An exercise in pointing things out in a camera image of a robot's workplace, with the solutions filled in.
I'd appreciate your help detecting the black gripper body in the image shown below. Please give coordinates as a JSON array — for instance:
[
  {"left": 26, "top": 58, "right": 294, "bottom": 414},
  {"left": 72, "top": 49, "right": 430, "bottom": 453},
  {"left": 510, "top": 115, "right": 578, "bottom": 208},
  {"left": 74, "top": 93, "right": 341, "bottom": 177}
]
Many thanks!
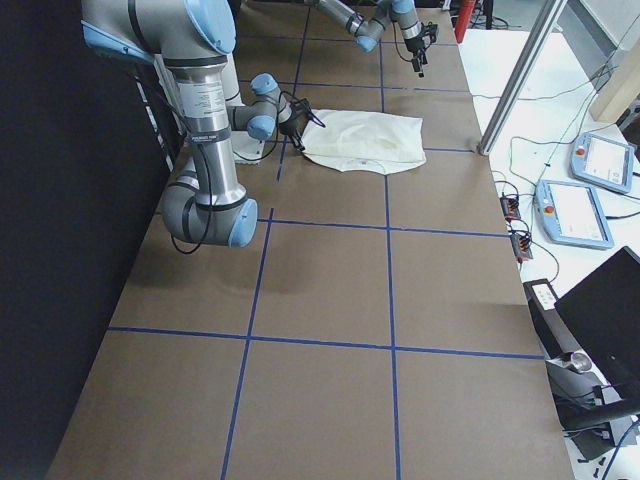
[
  {"left": 278, "top": 114, "right": 301, "bottom": 139},
  {"left": 404, "top": 36, "right": 425, "bottom": 58}
]

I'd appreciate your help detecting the cream long sleeve cat shirt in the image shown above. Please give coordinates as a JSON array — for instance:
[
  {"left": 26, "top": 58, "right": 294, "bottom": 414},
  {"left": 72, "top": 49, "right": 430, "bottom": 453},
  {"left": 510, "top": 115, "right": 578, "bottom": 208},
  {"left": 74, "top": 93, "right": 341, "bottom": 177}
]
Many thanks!
[{"left": 302, "top": 109, "right": 426, "bottom": 175}]

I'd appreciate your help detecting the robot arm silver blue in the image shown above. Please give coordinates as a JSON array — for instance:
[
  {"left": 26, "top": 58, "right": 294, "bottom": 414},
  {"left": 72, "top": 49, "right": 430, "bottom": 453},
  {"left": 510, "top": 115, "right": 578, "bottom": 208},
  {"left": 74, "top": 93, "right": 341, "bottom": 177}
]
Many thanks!
[
  {"left": 302, "top": 0, "right": 438, "bottom": 78},
  {"left": 82, "top": 1, "right": 311, "bottom": 247}
]

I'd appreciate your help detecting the red fire extinguisher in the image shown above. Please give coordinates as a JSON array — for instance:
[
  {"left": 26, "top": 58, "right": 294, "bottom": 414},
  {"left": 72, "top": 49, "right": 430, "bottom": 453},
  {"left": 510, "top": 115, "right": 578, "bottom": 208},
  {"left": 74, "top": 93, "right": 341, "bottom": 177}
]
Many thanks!
[{"left": 454, "top": 0, "right": 476, "bottom": 44}]

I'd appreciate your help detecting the far orange black connector box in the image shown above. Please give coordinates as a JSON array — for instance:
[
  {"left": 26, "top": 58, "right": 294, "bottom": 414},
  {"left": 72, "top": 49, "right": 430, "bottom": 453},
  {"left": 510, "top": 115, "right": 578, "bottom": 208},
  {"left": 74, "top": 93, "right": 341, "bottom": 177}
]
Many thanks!
[{"left": 499, "top": 195, "right": 521, "bottom": 222}]

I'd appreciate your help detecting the orange black connector box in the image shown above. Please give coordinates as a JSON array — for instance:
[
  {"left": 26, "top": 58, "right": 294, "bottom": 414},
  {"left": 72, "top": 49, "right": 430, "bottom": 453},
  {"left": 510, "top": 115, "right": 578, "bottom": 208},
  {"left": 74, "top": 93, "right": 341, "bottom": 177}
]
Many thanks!
[
  {"left": 509, "top": 230, "right": 533, "bottom": 263},
  {"left": 499, "top": 195, "right": 521, "bottom": 222}
]

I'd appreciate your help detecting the wooden beam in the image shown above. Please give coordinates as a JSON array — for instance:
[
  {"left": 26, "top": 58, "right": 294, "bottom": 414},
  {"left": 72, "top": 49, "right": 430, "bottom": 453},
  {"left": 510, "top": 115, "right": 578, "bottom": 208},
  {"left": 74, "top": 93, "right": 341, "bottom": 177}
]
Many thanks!
[{"left": 590, "top": 42, "right": 639, "bottom": 123}]

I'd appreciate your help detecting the near orange black connector box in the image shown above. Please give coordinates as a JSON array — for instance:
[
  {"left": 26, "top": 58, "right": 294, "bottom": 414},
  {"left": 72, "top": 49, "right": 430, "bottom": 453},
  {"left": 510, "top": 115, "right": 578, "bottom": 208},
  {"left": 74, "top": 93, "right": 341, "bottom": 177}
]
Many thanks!
[{"left": 509, "top": 230, "right": 533, "bottom": 263}]

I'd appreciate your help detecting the near teach pendant tablet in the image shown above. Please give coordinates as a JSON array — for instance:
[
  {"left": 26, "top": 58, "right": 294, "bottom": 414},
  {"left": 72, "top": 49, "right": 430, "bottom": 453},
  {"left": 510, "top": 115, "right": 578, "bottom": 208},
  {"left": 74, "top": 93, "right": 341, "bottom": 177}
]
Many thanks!
[{"left": 534, "top": 180, "right": 614, "bottom": 250}]

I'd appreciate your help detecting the teach pendant tablet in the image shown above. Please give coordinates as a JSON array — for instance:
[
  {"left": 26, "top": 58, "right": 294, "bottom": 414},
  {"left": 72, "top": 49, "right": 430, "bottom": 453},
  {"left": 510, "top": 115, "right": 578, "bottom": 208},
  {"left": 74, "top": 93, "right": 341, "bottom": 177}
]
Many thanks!
[
  {"left": 534, "top": 180, "right": 614, "bottom": 250},
  {"left": 570, "top": 132, "right": 636, "bottom": 194}
]

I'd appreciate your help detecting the far teach pendant tablet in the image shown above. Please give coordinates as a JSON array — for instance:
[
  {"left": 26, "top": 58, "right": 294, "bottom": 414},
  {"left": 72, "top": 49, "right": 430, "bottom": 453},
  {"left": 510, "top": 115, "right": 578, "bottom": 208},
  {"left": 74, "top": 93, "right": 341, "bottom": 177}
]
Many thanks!
[{"left": 570, "top": 132, "right": 636, "bottom": 194}]

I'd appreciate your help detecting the black box with white label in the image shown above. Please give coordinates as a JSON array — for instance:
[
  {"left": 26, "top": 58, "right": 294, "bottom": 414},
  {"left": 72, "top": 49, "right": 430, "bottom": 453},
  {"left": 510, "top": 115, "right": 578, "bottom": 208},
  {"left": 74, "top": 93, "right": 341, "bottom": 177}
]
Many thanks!
[{"left": 523, "top": 279, "right": 582, "bottom": 359}]

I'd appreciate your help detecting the black monitor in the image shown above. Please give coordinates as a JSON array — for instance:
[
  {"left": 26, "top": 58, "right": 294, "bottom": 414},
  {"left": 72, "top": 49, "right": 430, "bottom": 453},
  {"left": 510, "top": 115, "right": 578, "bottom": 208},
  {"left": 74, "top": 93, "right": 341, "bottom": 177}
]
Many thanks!
[{"left": 555, "top": 246, "right": 639, "bottom": 398}]

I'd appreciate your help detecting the silver round metal cup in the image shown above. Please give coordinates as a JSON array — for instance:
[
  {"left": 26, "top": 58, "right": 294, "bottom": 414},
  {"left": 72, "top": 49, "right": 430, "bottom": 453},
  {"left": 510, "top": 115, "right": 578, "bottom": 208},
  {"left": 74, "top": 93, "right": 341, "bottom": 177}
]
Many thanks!
[{"left": 568, "top": 351, "right": 593, "bottom": 374}]

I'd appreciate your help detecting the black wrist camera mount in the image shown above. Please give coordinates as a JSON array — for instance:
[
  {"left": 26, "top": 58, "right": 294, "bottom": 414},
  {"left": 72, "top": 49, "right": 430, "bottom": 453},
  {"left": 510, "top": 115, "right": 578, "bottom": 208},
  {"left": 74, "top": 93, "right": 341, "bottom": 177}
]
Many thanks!
[
  {"left": 290, "top": 98, "right": 326, "bottom": 128},
  {"left": 421, "top": 21, "right": 439, "bottom": 49}
]

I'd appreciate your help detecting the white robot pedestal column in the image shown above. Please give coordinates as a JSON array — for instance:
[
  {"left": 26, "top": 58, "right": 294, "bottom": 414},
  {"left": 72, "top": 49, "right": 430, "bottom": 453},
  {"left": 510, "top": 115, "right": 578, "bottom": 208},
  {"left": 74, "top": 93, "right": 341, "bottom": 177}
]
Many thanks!
[{"left": 189, "top": 0, "right": 270, "bottom": 165}]

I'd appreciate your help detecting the aluminium frame post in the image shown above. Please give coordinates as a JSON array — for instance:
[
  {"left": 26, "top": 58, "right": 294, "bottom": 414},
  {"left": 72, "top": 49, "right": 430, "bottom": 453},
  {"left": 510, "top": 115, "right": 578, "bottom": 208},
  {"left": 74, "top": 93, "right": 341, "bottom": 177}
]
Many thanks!
[{"left": 477, "top": 0, "right": 568, "bottom": 156}]

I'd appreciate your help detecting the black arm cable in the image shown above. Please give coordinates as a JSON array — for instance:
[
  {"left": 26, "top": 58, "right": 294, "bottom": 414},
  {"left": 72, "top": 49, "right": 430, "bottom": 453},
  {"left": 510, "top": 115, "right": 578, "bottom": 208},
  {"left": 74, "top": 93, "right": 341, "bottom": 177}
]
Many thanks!
[{"left": 169, "top": 144, "right": 216, "bottom": 254}]

